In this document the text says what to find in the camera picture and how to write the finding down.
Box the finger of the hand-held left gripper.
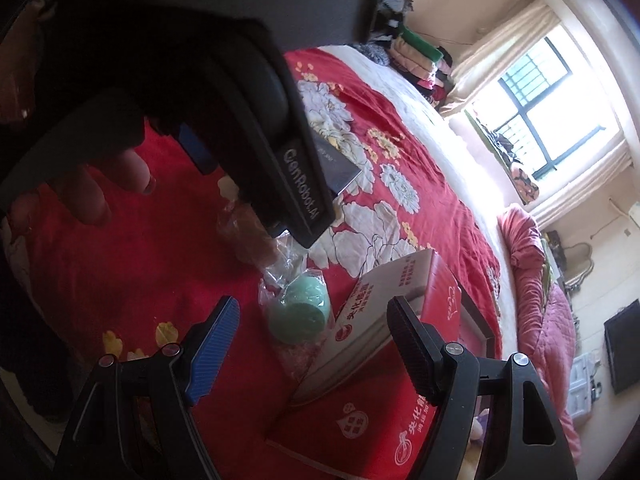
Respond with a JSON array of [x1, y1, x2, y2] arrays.
[[176, 121, 218, 176]]

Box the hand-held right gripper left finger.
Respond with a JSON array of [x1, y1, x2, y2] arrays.
[[55, 296, 241, 480]]

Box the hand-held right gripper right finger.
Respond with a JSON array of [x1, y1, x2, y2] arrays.
[[388, 296, 576, 480]]

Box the red tissue pack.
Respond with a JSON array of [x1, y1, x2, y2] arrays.
[[264, 250, 463, 480]]

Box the shallow cardboard box tray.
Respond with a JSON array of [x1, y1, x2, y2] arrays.
[[457, 287, 502, 461]]

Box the green ball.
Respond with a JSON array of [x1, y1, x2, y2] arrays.
[[257, 260, 335, 347]]

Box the person's left hand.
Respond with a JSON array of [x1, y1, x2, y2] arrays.
[[9, 149, 152, 232]]

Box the pale plush in clear bag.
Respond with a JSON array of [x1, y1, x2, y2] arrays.
[[216, 195, 301, 286]]

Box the red floral blanket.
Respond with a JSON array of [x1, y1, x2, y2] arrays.
[[27, 47, 504, 480]]

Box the pink quilt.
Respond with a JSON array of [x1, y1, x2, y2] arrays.
[[496, 204, 584, 454]]

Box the dark grey small box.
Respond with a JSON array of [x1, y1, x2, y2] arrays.
[[312, 132, 362, 197]]

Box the dark patterned pillow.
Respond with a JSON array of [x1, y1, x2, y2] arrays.
[[356, 42, 392, 67]]

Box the white drawer cabinet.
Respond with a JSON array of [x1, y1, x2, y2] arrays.
[[570, 352, 602, 424]]

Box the vanity mirror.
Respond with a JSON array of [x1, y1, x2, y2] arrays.
[[560, 241, 597, 292]]

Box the patterned cushion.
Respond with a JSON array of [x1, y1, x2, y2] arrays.
[[506, 161, 542, 204]]

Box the bed with cream sheet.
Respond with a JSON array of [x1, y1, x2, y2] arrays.
[[0, 42, 583, 480]]

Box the black television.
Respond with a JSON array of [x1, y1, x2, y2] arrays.
[[603, 299, 640, 396]]

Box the stack of folded clothes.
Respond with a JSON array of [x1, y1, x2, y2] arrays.
[[385, 26, 457, 107]]

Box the dark clothes on sill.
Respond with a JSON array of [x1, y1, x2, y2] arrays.
[[479, 119, 517, 167]]

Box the cream curtain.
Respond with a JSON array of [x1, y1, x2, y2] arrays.
[[531, 139, 629, 217], [442, 0, 562, 112]]

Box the barred window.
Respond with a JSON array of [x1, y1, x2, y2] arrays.
[[499, 36, 609, 182]]

